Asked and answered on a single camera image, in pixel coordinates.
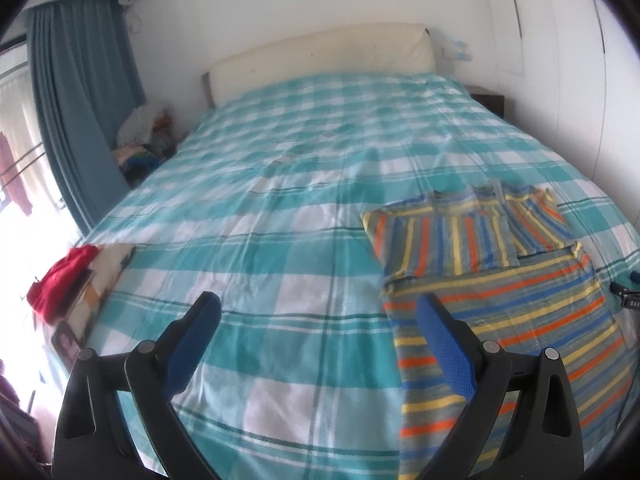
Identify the striped knitted sweater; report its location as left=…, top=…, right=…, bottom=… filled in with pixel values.
left=361, top=179, right=633, bottom=441

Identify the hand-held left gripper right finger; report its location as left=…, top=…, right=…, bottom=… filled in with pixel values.
left=416, top=292, right=586, bottom=480

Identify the cream padded headboard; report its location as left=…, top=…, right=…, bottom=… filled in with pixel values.
left=202, top=22, right=436, bottom=108

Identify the blue curtain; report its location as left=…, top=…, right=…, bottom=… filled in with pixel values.
left=25, top=0, right=146, bottom=233

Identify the dark wooden nightstand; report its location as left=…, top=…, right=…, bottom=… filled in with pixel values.
left=467, top=85, right=507, bottom=120

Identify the white wardrobe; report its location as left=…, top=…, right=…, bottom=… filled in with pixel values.
left=480, top=0, right=640, bottom=186

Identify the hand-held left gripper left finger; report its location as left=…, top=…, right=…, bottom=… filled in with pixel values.
left=52, top=291, right=222, bottom=480

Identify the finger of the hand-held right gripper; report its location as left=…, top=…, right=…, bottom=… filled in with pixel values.
left=610, top=270, right=640, bottom=296

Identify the pile of clothes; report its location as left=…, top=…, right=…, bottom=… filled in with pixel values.
left=112, top=102, right=178, bottom=186

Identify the teal plaid bed cover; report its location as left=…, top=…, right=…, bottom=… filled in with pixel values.
left=37, top=71, right=640, bottom=480

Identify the wall socket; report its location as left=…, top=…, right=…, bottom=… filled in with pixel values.
left=442, top=40, right=473, bottom=62

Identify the red cloth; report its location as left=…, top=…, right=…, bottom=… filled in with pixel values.
left=27, top=246, right=98, bottom=323

